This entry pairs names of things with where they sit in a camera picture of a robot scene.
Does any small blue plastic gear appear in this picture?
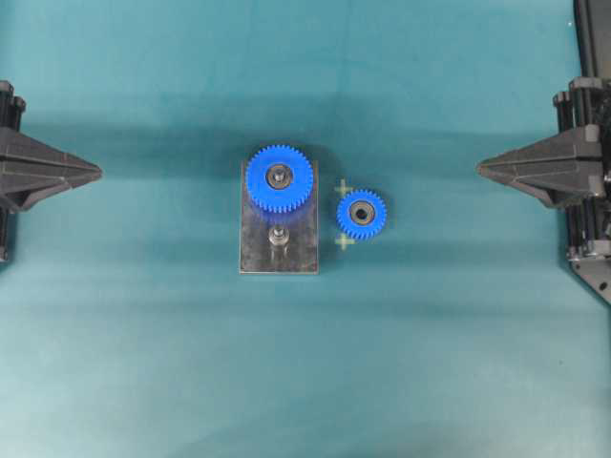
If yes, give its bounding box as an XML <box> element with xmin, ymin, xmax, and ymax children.
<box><xmin>336</xmin><ymin>189</ymin><xmax>387</xmax><ymax>240</ymax></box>

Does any large blue plastic gear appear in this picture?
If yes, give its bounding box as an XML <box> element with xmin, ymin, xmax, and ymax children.
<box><xmin>244</xmin><ymin>145</ymin><xmax>314</xmax><ymax>214</ymax></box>

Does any threaded steel shaft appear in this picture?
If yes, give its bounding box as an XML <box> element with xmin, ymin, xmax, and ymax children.
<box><xmin>273</xmin><ymin>170</ymin><xmax>285</xmax><ymax>184</ymax></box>
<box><xmin>268</xmin><ymin>224</ymin><xmax>290</xmax><ymax>248</ymax></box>

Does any rear threaded steel shaft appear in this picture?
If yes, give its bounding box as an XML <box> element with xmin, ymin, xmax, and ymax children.
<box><xmin>273</xmin><ymin>170</ymin><xmax>285</xmax><ymax>184</ymax></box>

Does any front threaded steel shaft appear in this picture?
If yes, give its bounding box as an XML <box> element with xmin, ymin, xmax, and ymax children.
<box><xmin>268</xmin><ymin>224</ymin><xmax>290</xmax><ymax>248</ymax></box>

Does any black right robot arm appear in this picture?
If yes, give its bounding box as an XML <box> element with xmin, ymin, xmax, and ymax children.
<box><xmin>477</xmin><ymin>1</ymin><xmax>610</xmax><ymax>301</ymax></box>

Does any grey metal base plate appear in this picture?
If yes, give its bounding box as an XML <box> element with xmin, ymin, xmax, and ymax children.
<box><xmin>239</xmin><ymin>161</ymin><xmax>319</xmax><ymax>275</ymax></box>

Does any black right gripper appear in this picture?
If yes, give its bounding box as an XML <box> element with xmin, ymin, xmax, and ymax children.
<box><xmin>477</xmin><ymin>78</ymin><xmax>610</xmax><ymax>261</ymax></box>

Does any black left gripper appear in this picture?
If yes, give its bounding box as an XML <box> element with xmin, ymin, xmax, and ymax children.
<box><xmin>0</xmin><ymin>79</ymin><xmax>103</xmax><ymax>264</ymax></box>

